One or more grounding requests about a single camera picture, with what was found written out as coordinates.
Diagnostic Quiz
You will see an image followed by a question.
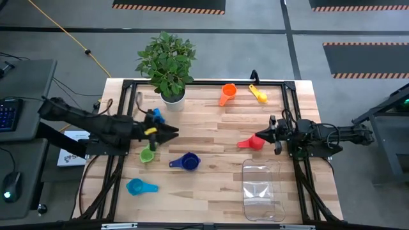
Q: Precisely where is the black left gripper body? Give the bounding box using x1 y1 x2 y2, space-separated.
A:
132 111 163 152

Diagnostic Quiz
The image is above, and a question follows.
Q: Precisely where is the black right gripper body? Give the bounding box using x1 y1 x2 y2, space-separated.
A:
270 115 292 156

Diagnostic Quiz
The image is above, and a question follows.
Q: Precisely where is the red measuring cup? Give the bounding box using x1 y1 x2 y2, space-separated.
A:
237 134 266 151

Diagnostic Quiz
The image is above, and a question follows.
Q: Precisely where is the small blue measuring cup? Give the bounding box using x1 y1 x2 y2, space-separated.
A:
152 107 166 125

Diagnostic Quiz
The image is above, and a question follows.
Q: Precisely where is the green measuring cup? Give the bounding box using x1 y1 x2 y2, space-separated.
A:
139 143 159 164

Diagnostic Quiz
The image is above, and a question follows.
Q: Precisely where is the large dark blue measuring cup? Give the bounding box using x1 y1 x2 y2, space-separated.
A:
168 152 201 172

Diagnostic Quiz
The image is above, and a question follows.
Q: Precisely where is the small yellow measuring cup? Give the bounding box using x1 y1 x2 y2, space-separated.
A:
249 84 268 104

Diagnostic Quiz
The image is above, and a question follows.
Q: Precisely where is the light blue measuring cup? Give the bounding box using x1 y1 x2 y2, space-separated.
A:
125 178 159 196

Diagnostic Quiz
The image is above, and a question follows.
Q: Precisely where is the orange measuring cup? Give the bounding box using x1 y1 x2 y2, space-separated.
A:
219 83 238 107

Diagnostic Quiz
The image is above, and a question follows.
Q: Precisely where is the clear plastic basket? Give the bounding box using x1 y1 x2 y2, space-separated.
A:
242 158 287 223

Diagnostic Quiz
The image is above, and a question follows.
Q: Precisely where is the green plant in white pot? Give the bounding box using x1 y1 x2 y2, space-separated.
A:
135 31 197 112

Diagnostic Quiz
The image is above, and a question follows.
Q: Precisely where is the white printed booklet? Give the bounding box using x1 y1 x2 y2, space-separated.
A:
56 130 92 167

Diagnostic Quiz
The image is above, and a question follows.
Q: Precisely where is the black diagonal beam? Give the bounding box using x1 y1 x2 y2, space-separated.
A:
37 122 89 158

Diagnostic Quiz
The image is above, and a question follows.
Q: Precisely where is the black metal cart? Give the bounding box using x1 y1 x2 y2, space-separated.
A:
351 83 409 186

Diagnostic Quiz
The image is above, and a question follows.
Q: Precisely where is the black hazard-striped floor mat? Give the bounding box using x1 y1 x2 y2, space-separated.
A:
309 0 409 13
322 42 409 79
112 0 226 15

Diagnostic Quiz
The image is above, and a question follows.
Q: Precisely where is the grey desk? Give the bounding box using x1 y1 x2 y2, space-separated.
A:
0 59 58 221

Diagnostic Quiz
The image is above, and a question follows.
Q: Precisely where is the black backlit keyboard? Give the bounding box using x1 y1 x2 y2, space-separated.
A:
0 98 24 134

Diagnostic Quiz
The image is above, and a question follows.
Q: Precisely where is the black computer mouse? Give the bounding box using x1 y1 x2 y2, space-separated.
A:
1 171 22 204

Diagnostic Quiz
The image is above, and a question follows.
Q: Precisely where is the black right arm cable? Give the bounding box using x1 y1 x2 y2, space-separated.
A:
281 108 298 128

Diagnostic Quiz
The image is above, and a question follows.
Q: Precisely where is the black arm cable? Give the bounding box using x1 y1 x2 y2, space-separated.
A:
135 91 151 115
281 108 298 128

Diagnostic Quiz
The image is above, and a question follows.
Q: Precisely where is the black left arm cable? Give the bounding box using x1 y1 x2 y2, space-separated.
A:
135 91 151 115

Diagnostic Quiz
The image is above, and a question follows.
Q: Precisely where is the black aluminium table frame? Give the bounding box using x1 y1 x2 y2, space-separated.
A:
70 78 344 230

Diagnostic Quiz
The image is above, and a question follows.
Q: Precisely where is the thin black floor cable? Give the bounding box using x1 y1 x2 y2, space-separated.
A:
52 77 103 97

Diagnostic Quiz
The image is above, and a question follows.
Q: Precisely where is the silver metal bracket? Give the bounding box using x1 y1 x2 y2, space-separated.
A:
279 224 316 230
101 223 138 230

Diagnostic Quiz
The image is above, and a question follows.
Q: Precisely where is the yellow extension cable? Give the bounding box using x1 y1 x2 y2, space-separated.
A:
27 0 112 79

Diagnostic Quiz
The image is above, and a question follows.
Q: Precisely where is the black desk clamp handle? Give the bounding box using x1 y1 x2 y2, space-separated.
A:
0 61 15 79

